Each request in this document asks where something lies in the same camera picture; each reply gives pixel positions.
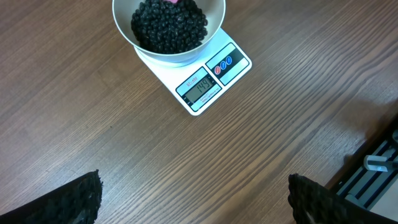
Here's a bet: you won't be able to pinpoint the white digital kitchen scale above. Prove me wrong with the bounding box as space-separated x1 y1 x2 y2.
136 29 252 116

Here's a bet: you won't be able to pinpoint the white bowl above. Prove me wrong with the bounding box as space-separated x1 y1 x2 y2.
112 0 226 63

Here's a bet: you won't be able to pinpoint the grey clip on rail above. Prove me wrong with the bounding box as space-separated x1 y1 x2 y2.
364 155 397 172

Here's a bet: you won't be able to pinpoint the black beans in bowl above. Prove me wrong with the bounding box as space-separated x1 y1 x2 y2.
131 0 208 54

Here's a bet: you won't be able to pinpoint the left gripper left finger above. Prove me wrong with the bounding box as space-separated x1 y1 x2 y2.
1 170 103 224

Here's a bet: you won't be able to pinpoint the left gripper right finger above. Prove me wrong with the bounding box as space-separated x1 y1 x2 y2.
288 174 397 224

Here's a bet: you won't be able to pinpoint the pink scoop blue handle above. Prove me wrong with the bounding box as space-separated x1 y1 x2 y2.
164 0 179 4

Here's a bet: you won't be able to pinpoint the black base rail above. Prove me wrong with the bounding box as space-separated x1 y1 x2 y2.
328 117 397 221

